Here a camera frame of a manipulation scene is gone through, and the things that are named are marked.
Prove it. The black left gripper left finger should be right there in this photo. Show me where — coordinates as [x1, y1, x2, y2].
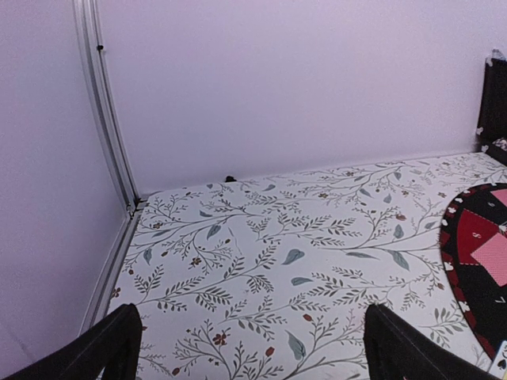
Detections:
[8, 304, 143, 379]

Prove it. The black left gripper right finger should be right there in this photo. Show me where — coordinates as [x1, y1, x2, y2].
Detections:
[363, 304, 496, 379]

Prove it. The three of spades card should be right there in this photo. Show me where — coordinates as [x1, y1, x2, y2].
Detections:
[488, 340, 507, 380]

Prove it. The face down card seat eight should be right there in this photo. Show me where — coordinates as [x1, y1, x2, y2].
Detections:
[471, 233, 507, 287]

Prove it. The round red black poker mat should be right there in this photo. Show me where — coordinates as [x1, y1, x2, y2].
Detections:
[439, 183, 506, 359]

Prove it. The black poker chip case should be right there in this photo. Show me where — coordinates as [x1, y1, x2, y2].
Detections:
[476, 49, 506, 165]

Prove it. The left aluminium frame post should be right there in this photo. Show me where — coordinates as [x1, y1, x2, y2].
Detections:
[73, 1, 142, 334]

